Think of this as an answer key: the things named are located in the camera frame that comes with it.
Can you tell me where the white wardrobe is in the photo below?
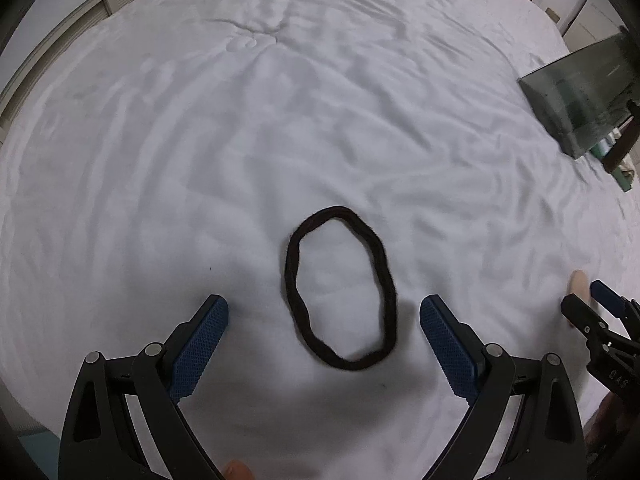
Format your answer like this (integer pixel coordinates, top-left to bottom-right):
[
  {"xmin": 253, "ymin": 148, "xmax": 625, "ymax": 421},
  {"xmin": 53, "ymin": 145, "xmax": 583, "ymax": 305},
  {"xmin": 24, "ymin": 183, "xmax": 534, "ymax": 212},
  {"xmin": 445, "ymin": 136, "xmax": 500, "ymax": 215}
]
[{"xmin": 563, "ymin": 0, "xmax": 624, "ymax": 51}]

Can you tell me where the white bed sheet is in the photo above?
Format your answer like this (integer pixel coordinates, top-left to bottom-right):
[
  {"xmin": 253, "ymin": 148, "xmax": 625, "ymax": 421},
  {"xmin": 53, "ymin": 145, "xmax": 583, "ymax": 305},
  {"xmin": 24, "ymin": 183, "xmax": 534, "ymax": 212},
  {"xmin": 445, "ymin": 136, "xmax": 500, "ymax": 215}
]
[{"xmin": 1, "ymin": 0, "xmax": 639, "ymax": 479}]

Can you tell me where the beige makeup sponge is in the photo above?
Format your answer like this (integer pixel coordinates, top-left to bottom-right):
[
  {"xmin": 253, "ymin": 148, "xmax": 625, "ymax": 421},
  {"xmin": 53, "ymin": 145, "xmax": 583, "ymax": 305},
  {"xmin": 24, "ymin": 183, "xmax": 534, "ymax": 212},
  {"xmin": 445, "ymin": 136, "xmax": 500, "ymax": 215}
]
[{"xmin": 567, "ymin": 270, "xmax": 590, "ymax": 306}]

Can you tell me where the dark glass jar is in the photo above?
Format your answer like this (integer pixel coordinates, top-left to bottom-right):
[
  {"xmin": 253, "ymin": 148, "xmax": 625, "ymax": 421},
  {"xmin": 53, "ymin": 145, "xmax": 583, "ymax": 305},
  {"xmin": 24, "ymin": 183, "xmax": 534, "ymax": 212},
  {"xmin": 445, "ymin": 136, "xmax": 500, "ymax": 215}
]
[{"xmin": 518, "ymin": 26, "xmax": 639, "ymax": 174}]

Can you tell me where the black hair band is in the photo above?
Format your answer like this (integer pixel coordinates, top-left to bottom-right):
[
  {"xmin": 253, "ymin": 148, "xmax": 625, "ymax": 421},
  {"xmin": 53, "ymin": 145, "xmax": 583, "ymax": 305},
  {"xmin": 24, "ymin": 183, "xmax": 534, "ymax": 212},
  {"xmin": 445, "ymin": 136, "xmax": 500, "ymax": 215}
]
[{"xmin": 282, "ymin": 206, "xmax": 398, "ymax": 372}]

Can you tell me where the green shallow tray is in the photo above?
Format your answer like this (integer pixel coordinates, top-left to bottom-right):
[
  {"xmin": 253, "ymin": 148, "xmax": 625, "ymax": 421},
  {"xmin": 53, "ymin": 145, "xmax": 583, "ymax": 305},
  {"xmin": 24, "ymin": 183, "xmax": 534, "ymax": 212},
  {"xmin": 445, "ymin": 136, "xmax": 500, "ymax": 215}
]
[{"xmin": 589, "ymin": 128, "xmax": 636, "ymax": 192}]

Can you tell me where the person's left hand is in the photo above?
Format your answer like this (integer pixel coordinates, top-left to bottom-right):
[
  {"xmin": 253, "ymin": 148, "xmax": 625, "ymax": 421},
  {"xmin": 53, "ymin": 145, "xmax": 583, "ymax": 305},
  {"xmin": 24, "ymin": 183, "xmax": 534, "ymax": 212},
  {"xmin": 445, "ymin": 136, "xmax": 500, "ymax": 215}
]
[{"xmin": 222, "ymin": 460, "xmax": 255, "ymax": 480}]

